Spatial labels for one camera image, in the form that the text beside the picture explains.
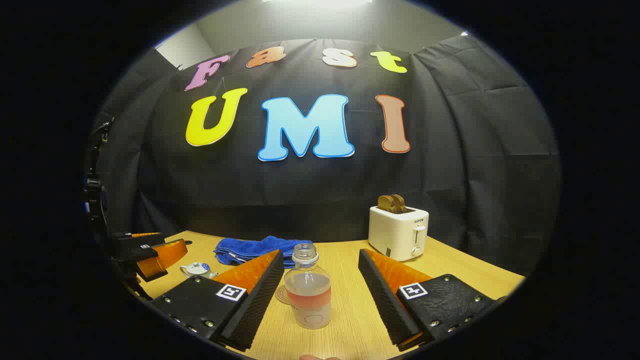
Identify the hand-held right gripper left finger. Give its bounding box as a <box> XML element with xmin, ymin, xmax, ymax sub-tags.
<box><xmin>150</xmin><ymin>249</ymin><xmax>286</xmax><ymax>352</ymax></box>

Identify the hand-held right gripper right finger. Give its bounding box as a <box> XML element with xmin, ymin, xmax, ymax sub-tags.
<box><xmin>357</xmin><ymin>248</ymin><xmax>508</xmax><ymax>352</ymax></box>

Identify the white ceramic teacup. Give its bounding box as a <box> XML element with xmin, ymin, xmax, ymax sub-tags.
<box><xmin>180</xmin><ymin>261</ymin><xmax>219</xmax><ymax>280</ymax></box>

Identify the clear water bottle pink label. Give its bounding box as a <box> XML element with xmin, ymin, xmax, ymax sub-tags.
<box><xmin>283</xmin><ymin>243</ymin><xmax>332</xmax><ymax>330</ymax></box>

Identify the blue folded towel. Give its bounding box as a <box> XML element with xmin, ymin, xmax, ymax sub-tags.
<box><xmin>214</xmin><ymin>235</ymin><xmax>321</xmax><ymax>269</ymax></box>

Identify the white toaster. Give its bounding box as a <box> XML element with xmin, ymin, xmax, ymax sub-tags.
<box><xmin>368</xmin><ymin>205</ymin><xmax>430</xmax><ymax>262</ymax></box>

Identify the black backdrop cloth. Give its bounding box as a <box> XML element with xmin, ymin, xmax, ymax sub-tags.
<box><xmin>92</xmin><ymin>35</ymin><xmax>561</xmax><ymax>276</ymax></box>

